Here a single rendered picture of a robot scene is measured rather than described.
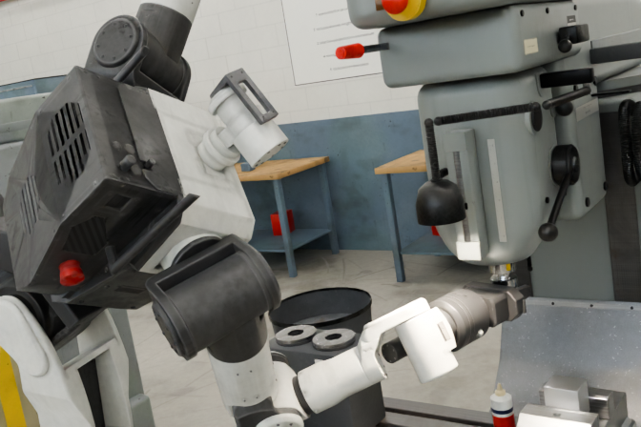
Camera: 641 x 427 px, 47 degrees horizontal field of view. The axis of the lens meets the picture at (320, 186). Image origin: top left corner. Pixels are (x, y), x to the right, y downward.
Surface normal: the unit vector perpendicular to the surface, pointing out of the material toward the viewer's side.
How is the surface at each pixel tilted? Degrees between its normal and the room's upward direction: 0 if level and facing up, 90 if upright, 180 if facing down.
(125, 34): 61
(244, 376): 125
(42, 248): 74
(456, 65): 90
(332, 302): 86
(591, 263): 90
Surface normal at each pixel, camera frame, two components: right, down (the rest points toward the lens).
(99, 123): 0.73, -0.58
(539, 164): 0.81, -0.04
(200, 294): 0.05, -0.60
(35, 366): -0.37, 0.21
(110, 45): -0.37, -0.29
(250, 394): 0.25, 0.66
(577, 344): -0.57, -0.25
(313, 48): -0.56, 0.22
